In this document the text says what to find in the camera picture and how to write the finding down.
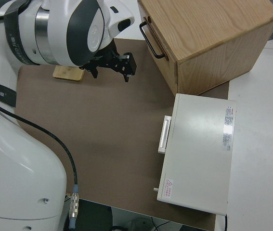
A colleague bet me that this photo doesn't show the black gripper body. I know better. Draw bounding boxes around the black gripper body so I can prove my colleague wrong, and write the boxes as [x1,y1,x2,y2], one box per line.
[82,49,125,73]

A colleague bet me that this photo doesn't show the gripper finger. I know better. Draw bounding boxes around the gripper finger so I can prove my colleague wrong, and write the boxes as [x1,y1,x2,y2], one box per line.
[123,51,137,83]
[88,64,100,79]

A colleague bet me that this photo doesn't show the wooden cup stand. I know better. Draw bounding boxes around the wooden cup stand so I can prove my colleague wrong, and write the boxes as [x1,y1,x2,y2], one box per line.
[52,65,83,83]

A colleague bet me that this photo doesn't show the brown table mat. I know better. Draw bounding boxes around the brown table mat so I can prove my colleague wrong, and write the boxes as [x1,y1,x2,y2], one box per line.
[14,38,231,231]

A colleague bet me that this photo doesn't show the white toaster oven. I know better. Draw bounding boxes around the white toaster oven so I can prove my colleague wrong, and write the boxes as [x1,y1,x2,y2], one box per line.
[152,93,237,209]

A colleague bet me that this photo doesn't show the wooden cabinet with black handle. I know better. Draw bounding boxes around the wooden cabinet with black handle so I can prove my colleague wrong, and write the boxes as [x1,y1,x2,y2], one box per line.
[137,0,273,96]

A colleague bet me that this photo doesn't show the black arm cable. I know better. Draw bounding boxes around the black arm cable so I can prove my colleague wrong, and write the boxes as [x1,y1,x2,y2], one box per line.
[0,97,81,230]

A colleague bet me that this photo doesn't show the black oven power cable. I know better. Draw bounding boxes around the black oven power cable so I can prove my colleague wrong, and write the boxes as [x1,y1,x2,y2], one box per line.
[222,208,229,231]

